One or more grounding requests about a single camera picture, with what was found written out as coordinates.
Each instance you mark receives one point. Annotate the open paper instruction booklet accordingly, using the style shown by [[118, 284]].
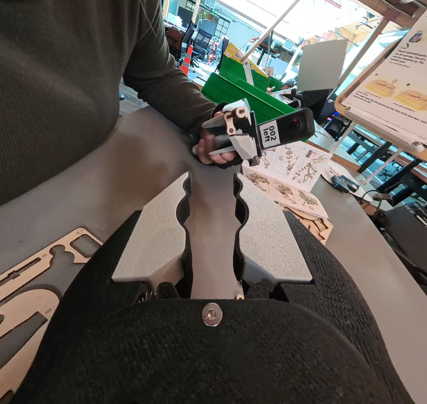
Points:
[[293, 167]]

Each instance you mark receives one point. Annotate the wooden clipboard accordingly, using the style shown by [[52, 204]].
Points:
[[340, 102]]

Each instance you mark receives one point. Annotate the laser-cut wooden parts sheet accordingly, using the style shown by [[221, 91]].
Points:
[[318, 227]]

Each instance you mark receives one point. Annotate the person's torso in olive sweater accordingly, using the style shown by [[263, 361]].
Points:
[[60, 93]]

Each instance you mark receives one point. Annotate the white clipboard stand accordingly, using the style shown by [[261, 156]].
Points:
[[343, 140]]

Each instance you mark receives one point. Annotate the white hinged bracket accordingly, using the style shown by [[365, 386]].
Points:
[[248, 73]]

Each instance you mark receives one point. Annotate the large green plastic bin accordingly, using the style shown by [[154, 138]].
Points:
[[233, 92]]

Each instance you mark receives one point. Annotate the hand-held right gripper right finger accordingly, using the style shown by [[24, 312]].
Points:
[[270, 240]]

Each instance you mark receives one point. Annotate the person's left hand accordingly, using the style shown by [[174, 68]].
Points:
[[203, 147]]

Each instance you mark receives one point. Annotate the small green plastic bin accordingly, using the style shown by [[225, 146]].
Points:
[[233, 68]]

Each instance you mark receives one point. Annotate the black mesh office chair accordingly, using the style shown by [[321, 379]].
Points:
[[202, 42]]

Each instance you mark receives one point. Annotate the white round plate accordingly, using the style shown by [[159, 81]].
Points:
[[328, 172]]

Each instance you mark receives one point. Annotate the printed instruction sheet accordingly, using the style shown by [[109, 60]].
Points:
[[390, 90]]

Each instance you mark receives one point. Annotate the long pale wooden rod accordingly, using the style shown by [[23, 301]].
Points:
[[274, 27]]

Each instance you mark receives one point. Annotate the orange traffic cone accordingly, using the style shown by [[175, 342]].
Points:
[[186, 63]]

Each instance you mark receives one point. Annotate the emptied wooden cut-out frame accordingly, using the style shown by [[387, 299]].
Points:
[[20, 310]]

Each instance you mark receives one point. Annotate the person's left forearm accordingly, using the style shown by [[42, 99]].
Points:
[[166, 97]]

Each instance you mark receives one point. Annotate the black equipment case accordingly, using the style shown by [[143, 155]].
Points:
[[410, 220]]

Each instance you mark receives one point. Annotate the yellow cardboard box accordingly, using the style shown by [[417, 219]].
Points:
[[233, 52]]

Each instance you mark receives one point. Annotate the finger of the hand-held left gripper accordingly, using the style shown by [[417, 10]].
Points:
[[238, 105], [245, 145]]

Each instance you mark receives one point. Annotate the small blue box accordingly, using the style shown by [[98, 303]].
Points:
[[347, 183]]

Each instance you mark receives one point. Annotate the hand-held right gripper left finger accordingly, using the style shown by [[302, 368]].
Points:
[[156, 240]]

